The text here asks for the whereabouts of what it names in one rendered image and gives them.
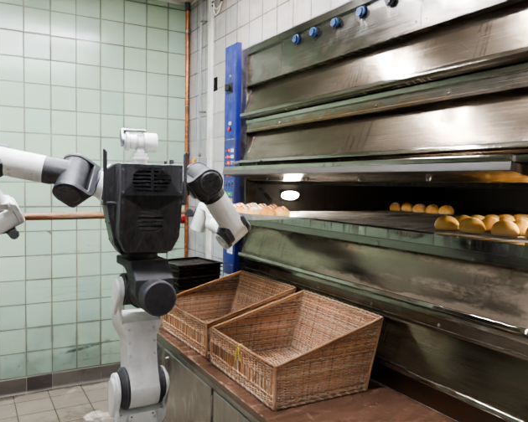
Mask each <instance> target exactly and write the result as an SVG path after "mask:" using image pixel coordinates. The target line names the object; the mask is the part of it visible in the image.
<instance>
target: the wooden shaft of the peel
mask: <svg viewBox="0 0 528 422"><path fill-rule="evenodd" d="M23 216H24V218H25V220H56V219H104V218H105V217H104V213H103V212H75V213H25V214H23Z"/></svg>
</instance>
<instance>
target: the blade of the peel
mask: <svg viewBox="0 0 528 422"><path fill-rule="evenodd" d="M240 214H243V215H244V216H245V218H246V219H249V220H271V219H317V218H313V217H304V216H297V215H290V216H276V215H263V214H245V213H240Z"/></svg>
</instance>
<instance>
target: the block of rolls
mask: <svg viewBox="0 0 528 422"><path fill-rule="evenodd" d="M434 226H435V228H436V229H440V230H450V231H457V230H459V231H460V232H462V233H468V234H483V233H484V232H487V233H492V235H495V236H501V237H512V238H515V237H517V236H518V235H519V236H526V238H527V239H528V214H527V215H525V214H515V215H514V216H511V215H509V214H501V215H499V216H498V215H495V214H489V215H486V216H482V215H477V214H475V215H472V216H470V217H469V216H468V215H459V216H457V217H456V218H454V217H452V216H448V215H443V216H441V217H439V218H437V220H436V221H435V224H434Z"/></svg>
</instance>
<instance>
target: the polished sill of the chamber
mask: <svg viewBox="0 0 528 422"><path fill-rule="evenodd" d="M258 221H264V222H270V223H276V224H287V225H293V226H299V227H305V228H311V229H321V230H328V231H334V232H340V233H346V234H357V235H363V236H369V237H375V238H381V239H392V240H398V241H404V242H409V243H415V244H426V245H432V246H438V247H444V248H450V249H456V250H467V251H473V252H479V253H485V254H492V255H502V256H508V257H514V258H520V259H526V260H528V243H521V242H513V241H506V240H498V239H485V238H477V237H469V236H462V235H455V234H441V233H433V232H426V231H419V230H411V229H397V228H390V227H382V226H374V225H368V224H353V223H346V222H339V221H331V220H324V219H271V220H258Z"/></svg>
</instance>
